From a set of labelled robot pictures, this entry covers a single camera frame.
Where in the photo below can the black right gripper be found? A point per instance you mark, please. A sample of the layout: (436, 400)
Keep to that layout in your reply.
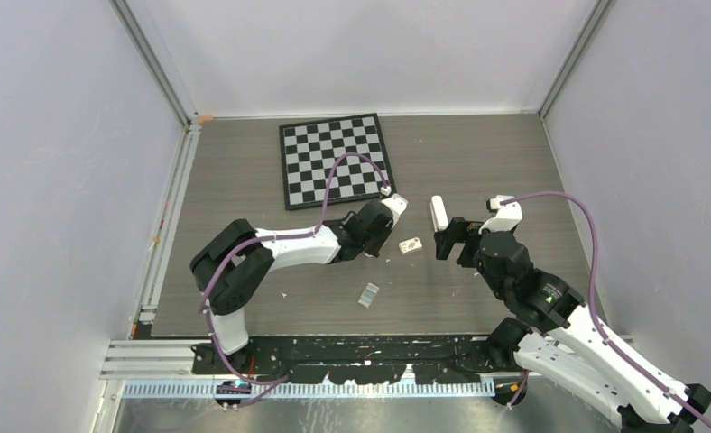
(458, 230)

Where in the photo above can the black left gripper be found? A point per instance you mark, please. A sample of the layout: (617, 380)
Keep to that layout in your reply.
(373, 251)

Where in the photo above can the white staple box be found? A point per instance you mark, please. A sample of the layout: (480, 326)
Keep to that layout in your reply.
(412, 245)

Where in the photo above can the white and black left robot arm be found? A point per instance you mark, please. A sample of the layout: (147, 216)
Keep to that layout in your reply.
(229, 270)

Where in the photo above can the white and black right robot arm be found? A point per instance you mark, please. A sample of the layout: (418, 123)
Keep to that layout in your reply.
(551, 333)

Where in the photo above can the black and white chessboard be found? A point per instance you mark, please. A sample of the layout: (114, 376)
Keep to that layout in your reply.
(343, 158)

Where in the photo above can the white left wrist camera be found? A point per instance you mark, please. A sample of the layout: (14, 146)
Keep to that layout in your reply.
(396, 203)

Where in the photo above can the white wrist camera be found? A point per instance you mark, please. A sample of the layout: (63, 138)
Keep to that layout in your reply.
(396, 203)
(506, 215)

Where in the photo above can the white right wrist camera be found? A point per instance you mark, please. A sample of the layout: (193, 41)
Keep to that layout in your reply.
(506, 215)

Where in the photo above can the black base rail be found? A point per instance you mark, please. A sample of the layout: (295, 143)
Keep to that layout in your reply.
(364, 360)

